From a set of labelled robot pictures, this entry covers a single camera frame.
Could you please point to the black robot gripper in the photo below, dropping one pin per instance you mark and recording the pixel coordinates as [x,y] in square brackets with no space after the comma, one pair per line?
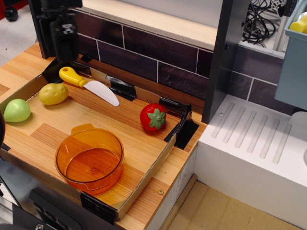
[63,31]

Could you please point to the yellow toy potato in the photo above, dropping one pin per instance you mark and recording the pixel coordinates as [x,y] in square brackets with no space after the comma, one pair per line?
[53,93]

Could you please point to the orange transparent plastic pot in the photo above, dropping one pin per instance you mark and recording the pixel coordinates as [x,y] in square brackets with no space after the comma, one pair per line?
[90,159]

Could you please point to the cardboard fence with black tape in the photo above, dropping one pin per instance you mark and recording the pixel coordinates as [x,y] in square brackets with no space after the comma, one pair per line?
[156,167]

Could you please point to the black caster wheel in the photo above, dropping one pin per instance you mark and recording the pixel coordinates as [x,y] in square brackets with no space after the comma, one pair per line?
[11,13]

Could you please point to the green toy pear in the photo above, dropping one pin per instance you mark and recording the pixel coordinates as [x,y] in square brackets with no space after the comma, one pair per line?
[17,110]

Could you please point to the red toy strawberry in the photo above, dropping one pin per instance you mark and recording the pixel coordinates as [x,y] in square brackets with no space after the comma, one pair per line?
[153,117]

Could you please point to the white dish drain rack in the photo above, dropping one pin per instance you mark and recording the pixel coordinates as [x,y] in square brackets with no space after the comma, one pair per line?
[257,156]

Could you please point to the grey blue plastic bin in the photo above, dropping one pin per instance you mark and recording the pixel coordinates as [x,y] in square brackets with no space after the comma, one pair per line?
[292,85]

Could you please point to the yellow toy in bin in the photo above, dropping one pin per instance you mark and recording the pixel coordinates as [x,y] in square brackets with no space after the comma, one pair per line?
[300,25]

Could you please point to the yellow handled toy knife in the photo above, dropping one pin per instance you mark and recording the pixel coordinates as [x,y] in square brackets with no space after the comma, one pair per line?
[69,75]

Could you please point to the dark grey vertical post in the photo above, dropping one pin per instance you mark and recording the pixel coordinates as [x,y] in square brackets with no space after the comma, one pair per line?
[229,34]

